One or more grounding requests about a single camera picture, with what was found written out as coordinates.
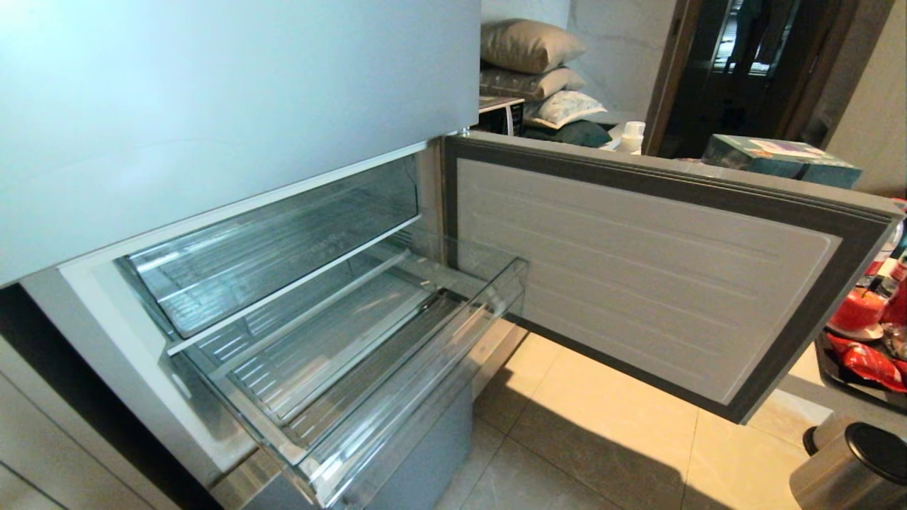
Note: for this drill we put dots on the clear plastic fridge shelf drawer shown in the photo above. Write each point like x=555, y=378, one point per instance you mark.
x=269, y=241

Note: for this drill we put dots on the tan pillow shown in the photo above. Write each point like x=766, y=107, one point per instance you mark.
x=528, y=44

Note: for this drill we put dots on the white plastic bottle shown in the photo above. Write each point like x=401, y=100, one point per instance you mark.
x=631, y=137

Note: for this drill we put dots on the microwave oven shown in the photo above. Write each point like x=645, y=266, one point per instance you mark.
x=500, y=115

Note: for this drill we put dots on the grey fridge upper door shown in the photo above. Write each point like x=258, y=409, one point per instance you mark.
x=212, y=99

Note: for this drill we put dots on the white patterned pillow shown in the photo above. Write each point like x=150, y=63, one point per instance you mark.
x=563, y=108

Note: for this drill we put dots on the red round container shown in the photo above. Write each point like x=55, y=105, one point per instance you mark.
x=857, y=312

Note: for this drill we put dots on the open fridge door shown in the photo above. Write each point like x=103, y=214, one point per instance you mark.
x=638, y=276

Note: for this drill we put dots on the steel pedal bin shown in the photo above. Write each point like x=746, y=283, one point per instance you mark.
x=850, y=471

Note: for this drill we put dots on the brown pillow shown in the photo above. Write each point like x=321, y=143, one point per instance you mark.
x=524, y=83

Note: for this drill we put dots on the teal cardboard box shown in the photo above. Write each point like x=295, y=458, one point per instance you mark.
x=776, y=159

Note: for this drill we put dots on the wooden door frame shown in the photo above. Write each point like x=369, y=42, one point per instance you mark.
x=666, y=74

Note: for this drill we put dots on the dark teal cushion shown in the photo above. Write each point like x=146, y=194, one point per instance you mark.
x=577, y=134

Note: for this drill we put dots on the black tray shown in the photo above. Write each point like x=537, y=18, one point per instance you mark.
x=843, y=375

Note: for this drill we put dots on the grey fridge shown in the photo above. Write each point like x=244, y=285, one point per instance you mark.
x=85, y=340

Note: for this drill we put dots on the red snack bag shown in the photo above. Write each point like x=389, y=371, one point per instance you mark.
x=870, y=363

